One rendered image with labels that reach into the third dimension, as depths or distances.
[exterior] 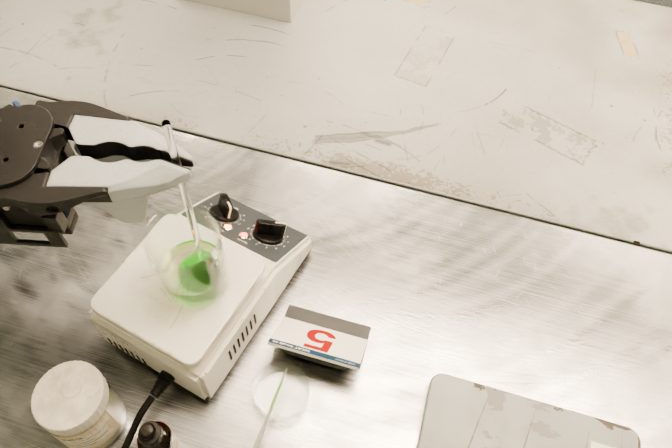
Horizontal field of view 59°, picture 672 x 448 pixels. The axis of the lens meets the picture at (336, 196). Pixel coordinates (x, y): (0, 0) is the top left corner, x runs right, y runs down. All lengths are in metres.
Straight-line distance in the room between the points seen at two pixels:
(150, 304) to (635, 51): 0.78
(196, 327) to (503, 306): 0.32
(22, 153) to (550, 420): 0.51
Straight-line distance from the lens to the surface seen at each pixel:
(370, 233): 0.70
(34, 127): 0.47
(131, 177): 0.43
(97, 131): 0.46
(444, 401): 0.61
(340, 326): 0.64
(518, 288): 0.69
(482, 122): 0.83
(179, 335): 0.55
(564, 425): 0.64
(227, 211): 0.64
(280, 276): 0.61
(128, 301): 0.58
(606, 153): 0.85
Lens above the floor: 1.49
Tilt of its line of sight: 54 degrees down
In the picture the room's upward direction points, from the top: 3 degrees clockwise
